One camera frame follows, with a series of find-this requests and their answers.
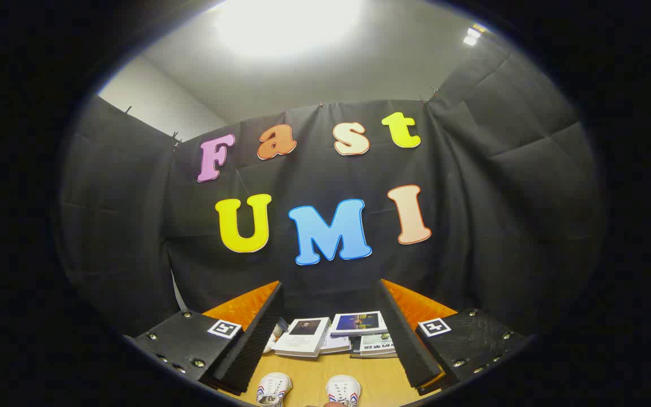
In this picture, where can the large round ceiling light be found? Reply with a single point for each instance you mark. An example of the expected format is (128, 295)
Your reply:
(286, 25)

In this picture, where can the white canvas shoe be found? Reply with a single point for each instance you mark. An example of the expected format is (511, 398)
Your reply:
(343, 390)
(273, 390)

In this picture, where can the small ceiling spotlight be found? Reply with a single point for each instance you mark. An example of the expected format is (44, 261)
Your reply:
(471, 36)

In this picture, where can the thin white paper booklet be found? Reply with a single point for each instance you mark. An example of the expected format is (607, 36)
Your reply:
(335, 343)

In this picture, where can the dark cover book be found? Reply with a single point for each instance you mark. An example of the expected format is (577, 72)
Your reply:
(355, 347)

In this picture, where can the blue picture cover book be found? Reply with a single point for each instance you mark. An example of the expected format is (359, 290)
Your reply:
(359, 323)

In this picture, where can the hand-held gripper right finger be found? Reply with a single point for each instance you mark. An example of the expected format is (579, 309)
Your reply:
(410, 345)

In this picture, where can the white duck plush toy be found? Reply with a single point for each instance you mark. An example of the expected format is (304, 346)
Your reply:
(271, 342)

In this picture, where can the white portrait cover book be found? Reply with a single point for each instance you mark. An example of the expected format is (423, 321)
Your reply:
(303, 338)

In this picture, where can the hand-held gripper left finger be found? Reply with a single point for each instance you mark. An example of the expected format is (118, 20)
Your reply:
(249, 345)

